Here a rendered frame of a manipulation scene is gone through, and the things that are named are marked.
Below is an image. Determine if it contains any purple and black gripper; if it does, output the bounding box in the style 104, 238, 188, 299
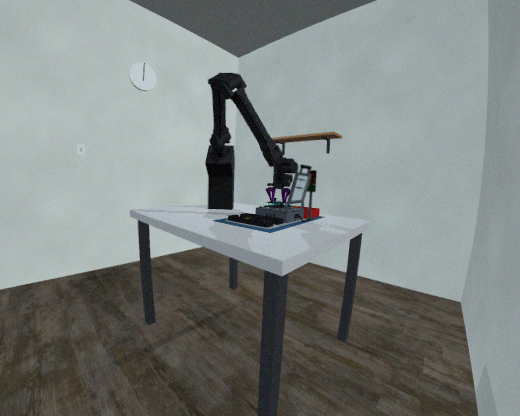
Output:
266, 173, 290, 204

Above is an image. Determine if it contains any red tray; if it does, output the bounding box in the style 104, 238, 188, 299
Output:
295, 206, 320, 219

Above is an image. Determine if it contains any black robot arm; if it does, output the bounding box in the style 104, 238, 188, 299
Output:
208, 73, 298, 185

